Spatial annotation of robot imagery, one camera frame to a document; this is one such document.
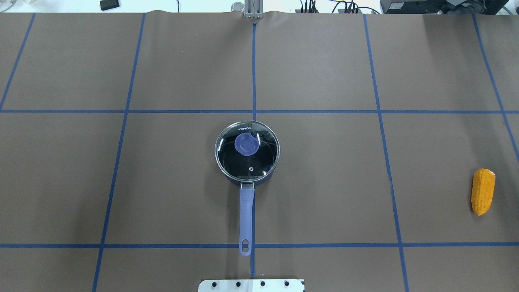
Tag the glass lid blue knob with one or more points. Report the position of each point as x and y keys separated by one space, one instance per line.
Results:
x=247 y=151

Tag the blue saucepan with handle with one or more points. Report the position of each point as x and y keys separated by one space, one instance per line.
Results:
x=246 y=200

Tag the yellow toy corn cob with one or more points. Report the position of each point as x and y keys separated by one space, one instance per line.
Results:
x=483 y=186

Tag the brown table mat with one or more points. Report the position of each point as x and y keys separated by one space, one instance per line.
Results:
x=154 y=152

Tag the small black box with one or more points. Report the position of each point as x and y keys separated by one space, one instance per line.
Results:
x=106 y=5

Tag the black monitor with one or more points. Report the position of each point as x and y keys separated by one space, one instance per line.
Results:
x=456 y=7

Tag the aluminium frame post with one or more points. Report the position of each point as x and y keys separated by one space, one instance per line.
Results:
x=253 y=9

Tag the white pedestal base plate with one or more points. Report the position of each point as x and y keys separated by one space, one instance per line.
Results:
x=252 y=285

